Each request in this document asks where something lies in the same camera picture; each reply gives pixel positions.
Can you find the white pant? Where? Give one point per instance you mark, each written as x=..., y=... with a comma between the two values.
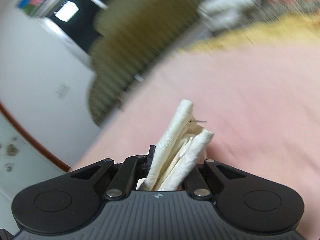
x=181, y=146

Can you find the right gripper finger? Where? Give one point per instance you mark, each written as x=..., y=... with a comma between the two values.
x=151, y=153

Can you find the yellow blanket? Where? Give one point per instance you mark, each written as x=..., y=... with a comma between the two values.
x=292, y=28

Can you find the pink floral bed sheet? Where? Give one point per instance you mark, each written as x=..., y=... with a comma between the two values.
x=261, y=103

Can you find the olive padded headboard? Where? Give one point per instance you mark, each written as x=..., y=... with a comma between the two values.
x=133, y=34

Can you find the dark window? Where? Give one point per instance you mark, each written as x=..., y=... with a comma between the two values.
x=75, y=19

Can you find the white pillow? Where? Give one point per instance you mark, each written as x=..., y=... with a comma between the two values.
x=219, y=15

